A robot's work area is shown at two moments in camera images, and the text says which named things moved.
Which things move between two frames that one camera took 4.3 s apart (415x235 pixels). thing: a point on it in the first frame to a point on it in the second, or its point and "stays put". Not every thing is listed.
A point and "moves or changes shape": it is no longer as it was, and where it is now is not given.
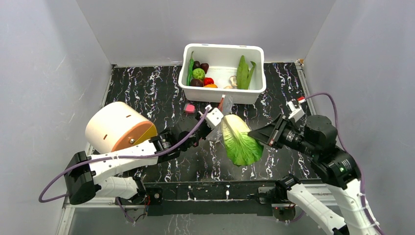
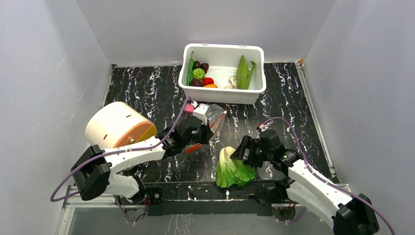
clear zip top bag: x=217 y=135 moves or changes shape
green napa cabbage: x=242 y=148 to x=230 y=172
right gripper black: x=275 y=132 to x=249 y=153
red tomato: x=208 y=81 stays put
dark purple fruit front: x=196 y=82 stays put
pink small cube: x=190 y=108 stays put
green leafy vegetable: x=243 y=78 stays put
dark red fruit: x=205 y=67 stays put
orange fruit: x=212 y=85 stays put
